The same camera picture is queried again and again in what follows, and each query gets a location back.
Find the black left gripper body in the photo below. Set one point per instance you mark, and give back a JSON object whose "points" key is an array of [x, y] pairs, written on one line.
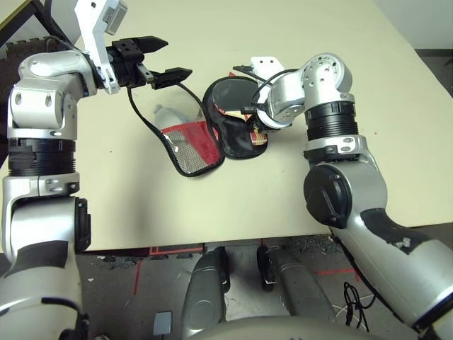
{"points": [[125, 63]]}

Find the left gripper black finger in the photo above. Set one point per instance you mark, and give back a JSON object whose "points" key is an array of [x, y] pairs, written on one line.
{"points": [[170, 78], [152, 43]]}

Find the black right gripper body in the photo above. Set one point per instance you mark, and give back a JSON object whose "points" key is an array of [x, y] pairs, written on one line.
{"points": [[257, 127]]}

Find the black red paddle case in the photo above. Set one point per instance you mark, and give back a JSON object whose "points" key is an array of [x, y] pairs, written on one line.
{"points": [[198, 141]]}

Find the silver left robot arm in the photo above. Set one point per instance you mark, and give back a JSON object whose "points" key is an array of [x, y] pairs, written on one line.
{"points": [[39, 106]]}

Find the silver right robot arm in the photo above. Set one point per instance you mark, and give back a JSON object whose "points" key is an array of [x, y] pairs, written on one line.
{"points": [[354, 198]]}

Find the black framed side table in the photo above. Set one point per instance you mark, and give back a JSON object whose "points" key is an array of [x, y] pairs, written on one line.
{"points": [[8, 8]]}

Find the red floor tape rectangle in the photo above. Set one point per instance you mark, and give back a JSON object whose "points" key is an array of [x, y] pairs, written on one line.
{"points": [[177, 250]]}

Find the grey robot right leg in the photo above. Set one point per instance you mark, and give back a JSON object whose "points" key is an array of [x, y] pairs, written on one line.
{"points": [[301, 290]]}

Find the grey robot leg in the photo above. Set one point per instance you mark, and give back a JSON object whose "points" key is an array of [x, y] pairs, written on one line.
{"points": [[205, 294], [301, 290]]}

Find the grey robot left leg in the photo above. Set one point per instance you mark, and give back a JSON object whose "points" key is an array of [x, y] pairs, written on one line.
{"points": [[205, 294]]}

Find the grey robot torso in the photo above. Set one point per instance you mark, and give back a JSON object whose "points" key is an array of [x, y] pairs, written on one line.
{"points": [[301, 329]]}

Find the grey floor pedal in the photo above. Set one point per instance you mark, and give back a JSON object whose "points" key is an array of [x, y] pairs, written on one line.
{"points": [[163, 322]]}

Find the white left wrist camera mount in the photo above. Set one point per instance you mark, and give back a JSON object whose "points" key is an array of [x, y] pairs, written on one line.
{"points": [[93, 42]]}

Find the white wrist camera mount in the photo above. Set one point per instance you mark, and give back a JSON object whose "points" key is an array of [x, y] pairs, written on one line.
{"points": [[93, 42], [263, 63]]}

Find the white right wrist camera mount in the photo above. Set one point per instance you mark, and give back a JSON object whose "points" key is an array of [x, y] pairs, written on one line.
{"points": [[263, 63]]}

